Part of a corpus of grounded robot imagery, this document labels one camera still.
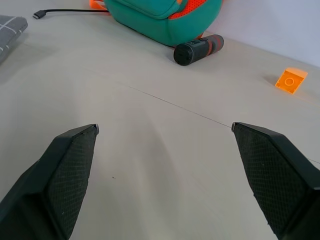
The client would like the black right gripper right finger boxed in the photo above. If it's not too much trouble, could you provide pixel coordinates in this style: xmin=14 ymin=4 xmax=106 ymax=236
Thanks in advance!
xmin=231 ymin=121 xmax=320 ymax=240

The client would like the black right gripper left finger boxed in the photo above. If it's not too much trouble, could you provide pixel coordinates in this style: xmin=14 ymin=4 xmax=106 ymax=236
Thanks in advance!
xmin=0 ymin=123 xmax=100 ymax=240

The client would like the grey checked cloth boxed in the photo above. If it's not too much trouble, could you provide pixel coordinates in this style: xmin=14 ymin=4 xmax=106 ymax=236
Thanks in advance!
xmin=0 ymin=14 xmax=29 ymax=65

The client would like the orange-yellow toy building brick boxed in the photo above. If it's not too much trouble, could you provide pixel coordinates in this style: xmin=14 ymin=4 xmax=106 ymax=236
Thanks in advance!
xmin=274 ymin=67 xmax=309 ymax=95

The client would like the black cylinder with red bands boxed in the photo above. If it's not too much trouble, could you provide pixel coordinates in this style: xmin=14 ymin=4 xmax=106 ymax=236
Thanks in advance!
xmin=173 ymin=34 xmax=225 ymax=67

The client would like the teal and orange backpack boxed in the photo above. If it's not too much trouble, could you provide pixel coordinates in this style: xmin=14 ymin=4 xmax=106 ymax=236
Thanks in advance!
xmin=89 ymin=0 xmax=224 ymax=47

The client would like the black USB cable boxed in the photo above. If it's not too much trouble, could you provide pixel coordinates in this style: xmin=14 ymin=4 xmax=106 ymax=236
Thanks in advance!
xmin=31 ymin=8 xmax=111 ymax=20

